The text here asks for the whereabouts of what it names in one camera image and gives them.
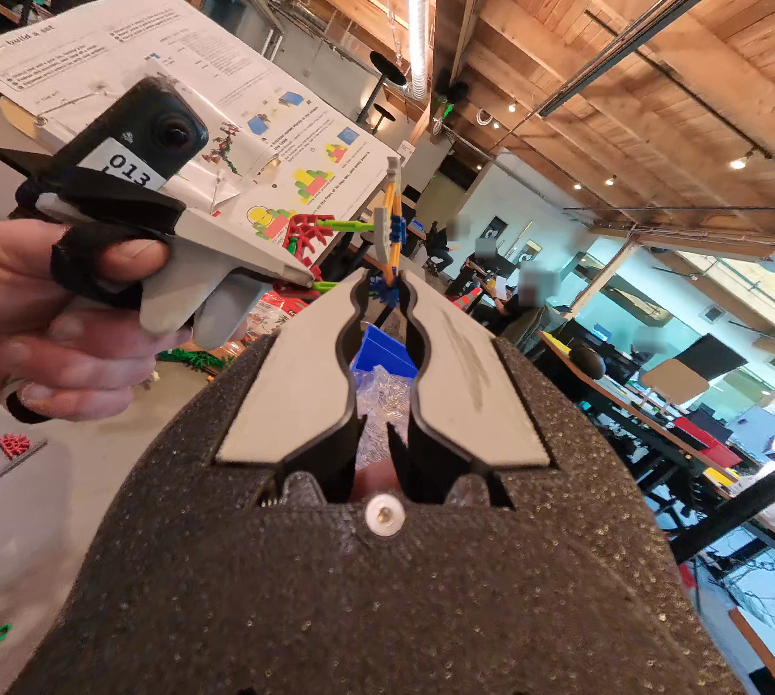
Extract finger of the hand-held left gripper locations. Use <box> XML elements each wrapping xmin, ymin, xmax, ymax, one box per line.
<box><xmin>174</xmin><ymin>207</ymin><xmax>317</xmax><ymax>289</ymax></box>

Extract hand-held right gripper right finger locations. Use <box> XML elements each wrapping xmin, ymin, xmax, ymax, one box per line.
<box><xmin>387</xmin><ymin>269</ymin><xmax>552</xmax><ymax>505</ymax></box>

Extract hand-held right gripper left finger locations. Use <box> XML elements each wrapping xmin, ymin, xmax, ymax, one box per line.
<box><xmin>216</xmin><ymin>267</ymin><xmax>371</xmax><ymax>504</ymax></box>

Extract colourful rod connector toy model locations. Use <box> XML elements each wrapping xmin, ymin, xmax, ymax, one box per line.
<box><xmin>272</xmin><ymin>156</ymin><xmax>408</xmax><ymax>310</ymax></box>

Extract person's left hand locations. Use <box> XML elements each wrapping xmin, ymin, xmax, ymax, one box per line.
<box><xmin>0</xmin><ymin>219</ymin><xmax>193</xmax><ymax>423</ymax></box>

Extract toy packaging bag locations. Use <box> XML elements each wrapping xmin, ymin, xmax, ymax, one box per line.
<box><xmin>242</xmin><ymin>283</ymin><xmax>322</xmax><ymax>346</ymax></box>

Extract crumpled clear plastic bags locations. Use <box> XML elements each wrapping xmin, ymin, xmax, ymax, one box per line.
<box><xmin>355</xmin><ymin>364</ymin><xmax>417</xmax><ymax>471</ymax></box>

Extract folded instruction leaflet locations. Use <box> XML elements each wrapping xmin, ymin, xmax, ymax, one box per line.
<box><xmin>142</xmin><ymin>58</ymin><xmax>284</xmax><ymax>219</ymax></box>

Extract white instruction board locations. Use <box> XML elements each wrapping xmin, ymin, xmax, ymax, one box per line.
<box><xmin>0</xmin><ymin>0</ymin><xmax>402</xmax><ymax>284</ymax></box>

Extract blue plastic bin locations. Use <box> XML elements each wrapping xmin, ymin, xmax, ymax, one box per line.
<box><xmin>350</xmin><ymin>324</ymin><xmax>420</xmax><ymax>379</ymax></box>

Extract green spiky toy piece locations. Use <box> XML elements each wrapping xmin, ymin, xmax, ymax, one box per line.
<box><xmin>155</xmin><ymin>346</ymin><xmax>236</xmax><ymax>375</ymax></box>

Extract black bag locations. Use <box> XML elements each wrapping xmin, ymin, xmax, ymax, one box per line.
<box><xmin>568</xmin><ymin>344</ymin><xmax>607</xmax><ymax>382</ymax></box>

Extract long wooden desk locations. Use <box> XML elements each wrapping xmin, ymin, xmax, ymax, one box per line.
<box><xmin>538</xmin><ymin>331</ymin><xmax>742</xmax><ymax>487</ymax></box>

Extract black stand pole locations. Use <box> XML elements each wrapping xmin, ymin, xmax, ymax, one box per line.
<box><xmin>669</xmin><ymin>482</ymin><xmax>775</xmax><ymax>565</ymax></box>

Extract silver ceiling duct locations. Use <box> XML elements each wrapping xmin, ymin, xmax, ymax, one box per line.
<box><xmin>396</xmin><ymin>0</ymin><xmax>433</xmax><ymax>103</ymax></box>

